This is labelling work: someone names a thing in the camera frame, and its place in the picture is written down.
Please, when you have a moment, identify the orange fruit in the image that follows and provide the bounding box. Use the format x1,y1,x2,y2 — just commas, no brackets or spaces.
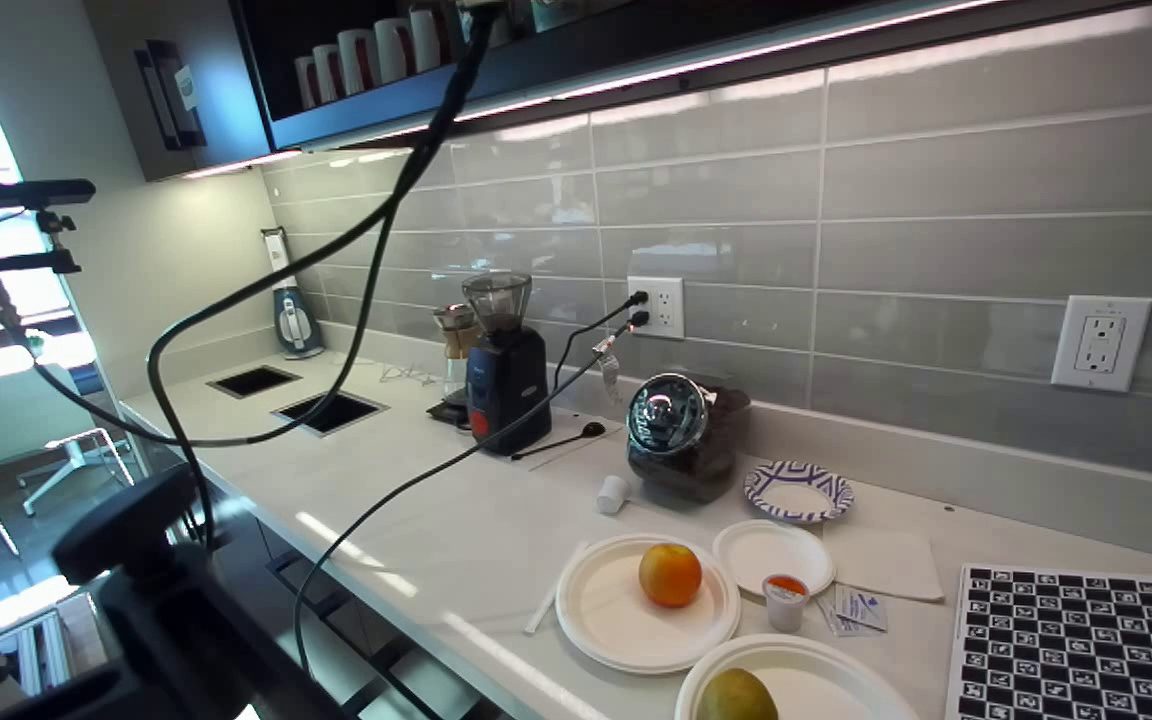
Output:
642,543,703,607

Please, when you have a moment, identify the white bowl with yellow fruit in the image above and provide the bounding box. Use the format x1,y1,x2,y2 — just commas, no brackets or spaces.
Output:
672,630,917,720

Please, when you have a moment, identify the black cable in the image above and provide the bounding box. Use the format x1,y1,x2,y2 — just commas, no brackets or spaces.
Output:
0,3,502,551

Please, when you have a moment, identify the large white paper plate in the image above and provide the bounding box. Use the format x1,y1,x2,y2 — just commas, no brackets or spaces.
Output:
556,533,740,676

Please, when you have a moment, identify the white napkin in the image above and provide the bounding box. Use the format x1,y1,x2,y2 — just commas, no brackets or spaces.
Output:
826,527,945,605

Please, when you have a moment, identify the patterned paper bowl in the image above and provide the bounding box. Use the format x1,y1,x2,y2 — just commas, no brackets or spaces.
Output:
740,461,852,525

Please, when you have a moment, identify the small sauce cup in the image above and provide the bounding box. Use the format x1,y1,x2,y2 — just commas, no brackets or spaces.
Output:
764,577,812,630

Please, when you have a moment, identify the white mug red handle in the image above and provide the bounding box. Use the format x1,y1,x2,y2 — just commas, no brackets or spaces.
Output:
294,56,319,107
408,8,444,72
374,17,411,85
312,44,339,104
335,27,374,94

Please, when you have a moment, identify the black camera tripod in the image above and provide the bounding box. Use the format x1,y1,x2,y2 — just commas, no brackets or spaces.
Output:
0,179,96,341

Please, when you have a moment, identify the small white paper plate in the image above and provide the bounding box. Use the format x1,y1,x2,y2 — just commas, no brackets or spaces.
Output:
712,518,835,597

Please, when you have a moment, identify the white wall outlet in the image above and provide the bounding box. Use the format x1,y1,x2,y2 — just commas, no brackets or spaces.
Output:
628,274,685,334
1054,295,1152,391

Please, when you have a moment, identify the white plastic knife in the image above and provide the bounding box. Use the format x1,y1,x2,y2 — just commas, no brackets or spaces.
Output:
525,538,593,637

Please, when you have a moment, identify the checkerboard calibration board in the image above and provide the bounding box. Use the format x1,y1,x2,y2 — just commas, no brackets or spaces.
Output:
945,563,1152,720

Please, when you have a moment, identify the sugar packet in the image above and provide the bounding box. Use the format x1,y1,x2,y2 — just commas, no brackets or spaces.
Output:
832,589,887,630

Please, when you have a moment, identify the black coffee grinder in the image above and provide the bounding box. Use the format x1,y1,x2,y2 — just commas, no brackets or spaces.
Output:
465,270,551,455

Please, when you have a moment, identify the white mug red handle nearest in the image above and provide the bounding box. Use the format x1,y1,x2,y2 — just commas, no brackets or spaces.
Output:
294,56,319,107

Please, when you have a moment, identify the yellow green fruit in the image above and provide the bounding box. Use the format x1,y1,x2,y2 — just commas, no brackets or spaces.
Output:
696,667,779,720

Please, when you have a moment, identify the black wall cabinet shelf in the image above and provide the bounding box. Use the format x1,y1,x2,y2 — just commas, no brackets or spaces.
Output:
82,0,1140,185

